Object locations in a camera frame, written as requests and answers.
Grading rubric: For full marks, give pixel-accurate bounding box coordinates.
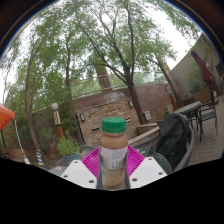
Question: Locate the closed dark red umbrella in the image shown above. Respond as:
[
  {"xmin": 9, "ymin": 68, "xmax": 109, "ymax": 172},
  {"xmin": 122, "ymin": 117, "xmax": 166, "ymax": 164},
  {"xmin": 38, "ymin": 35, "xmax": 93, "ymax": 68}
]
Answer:
[{"xmin": 189, "ymin": 48, "xmax": 216, "ymax": 104}]

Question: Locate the white umbrella pole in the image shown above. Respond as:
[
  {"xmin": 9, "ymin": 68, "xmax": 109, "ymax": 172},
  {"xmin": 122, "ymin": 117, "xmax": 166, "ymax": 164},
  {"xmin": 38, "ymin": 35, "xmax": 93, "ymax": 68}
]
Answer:
[{"xmin": 13, "ymin": 119, "xmax": 31, "ymax": 165}]

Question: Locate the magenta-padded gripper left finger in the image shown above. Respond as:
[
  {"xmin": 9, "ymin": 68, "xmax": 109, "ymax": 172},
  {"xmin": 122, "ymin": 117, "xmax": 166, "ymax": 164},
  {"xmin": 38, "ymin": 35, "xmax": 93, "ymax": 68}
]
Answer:
[{"xmin": 60, "ymin": 146, "xmax": 102, "ymax": 190}]

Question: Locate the green-capped brown drink bottle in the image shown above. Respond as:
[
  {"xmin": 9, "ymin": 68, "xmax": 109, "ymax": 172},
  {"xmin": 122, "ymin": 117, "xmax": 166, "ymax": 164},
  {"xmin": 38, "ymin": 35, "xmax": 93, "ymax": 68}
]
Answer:
[{"xmin": 98, "ymin": 117, "xmax": 129, "ymax": 191}]

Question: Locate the black metal chair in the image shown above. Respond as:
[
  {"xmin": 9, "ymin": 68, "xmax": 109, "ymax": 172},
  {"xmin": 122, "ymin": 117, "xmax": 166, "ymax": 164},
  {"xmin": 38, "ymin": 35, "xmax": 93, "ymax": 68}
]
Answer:
[{"xmin": 199, "ymin": 103, "xmax": 220, "ymax": 143}]

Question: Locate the wooden globe lamp post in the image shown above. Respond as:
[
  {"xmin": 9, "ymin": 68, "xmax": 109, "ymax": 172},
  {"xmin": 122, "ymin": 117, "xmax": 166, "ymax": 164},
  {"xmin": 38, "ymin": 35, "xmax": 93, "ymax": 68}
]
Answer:
[
  {"xmin": 51, "ymin": 102, "xmax": 65, "ymax": 139},
  {"xmin": 163, "ymin": 80, "xmax": 178, "ymax": 111}
]

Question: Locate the black jacket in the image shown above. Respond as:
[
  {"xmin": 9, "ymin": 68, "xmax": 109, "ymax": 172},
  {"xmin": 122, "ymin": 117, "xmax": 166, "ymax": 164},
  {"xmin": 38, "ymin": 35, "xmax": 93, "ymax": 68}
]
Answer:
[{"xmin": 155, "ymin": 112, "xmax": 192, "ymax": 171}]

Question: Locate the potted green plant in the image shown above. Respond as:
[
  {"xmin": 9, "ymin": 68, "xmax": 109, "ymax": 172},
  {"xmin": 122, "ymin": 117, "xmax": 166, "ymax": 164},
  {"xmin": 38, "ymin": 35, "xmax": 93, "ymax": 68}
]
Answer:
[{"xmin": 55, "ymin": 134, "xmax": 81, "ymax": 164}]

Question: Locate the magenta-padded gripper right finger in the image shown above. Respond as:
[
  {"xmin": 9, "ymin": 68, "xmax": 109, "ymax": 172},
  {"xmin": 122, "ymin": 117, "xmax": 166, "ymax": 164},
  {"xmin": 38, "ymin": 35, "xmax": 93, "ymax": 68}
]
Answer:
[{"xmin": 126, "ymin": 145, "xmax": 168, "ymax": 190}]

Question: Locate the dark-trunked tree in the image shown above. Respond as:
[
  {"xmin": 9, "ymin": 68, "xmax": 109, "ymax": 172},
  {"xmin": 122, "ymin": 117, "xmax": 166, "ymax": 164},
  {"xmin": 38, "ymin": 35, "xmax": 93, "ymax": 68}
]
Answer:
[{"xmin": 76, "ymin": 0, "xmax": 178, "ymax": 125}]

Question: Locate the blue and yellow cone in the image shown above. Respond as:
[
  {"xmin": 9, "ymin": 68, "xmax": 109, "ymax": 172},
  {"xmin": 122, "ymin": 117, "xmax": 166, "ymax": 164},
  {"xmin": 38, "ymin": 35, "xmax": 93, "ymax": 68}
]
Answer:
[{"xmin": 35, "ymin": 148, "xmax": 46, "ymax": 167}]

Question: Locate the grey wall box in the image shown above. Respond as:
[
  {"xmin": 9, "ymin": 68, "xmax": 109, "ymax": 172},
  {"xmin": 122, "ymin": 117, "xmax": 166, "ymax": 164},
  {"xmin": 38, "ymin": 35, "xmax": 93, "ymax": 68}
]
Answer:
[{"xmin": 143, "ymin": 110, "xmax": 152, "ymax": 122}]

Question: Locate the dark round patio table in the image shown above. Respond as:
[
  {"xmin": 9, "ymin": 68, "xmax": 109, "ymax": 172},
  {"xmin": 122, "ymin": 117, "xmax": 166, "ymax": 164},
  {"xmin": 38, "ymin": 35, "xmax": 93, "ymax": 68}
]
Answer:
[{"xmin": 173, "ymin": 100, "xmax": 203, "ymax": 143}]

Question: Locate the orange patio umbrella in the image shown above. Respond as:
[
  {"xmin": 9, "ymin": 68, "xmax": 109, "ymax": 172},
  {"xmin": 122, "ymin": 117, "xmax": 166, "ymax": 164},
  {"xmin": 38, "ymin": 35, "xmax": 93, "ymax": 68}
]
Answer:
[{"xmin": 0, "ymin": 103, "xmax": 16, "ymax": 131}]

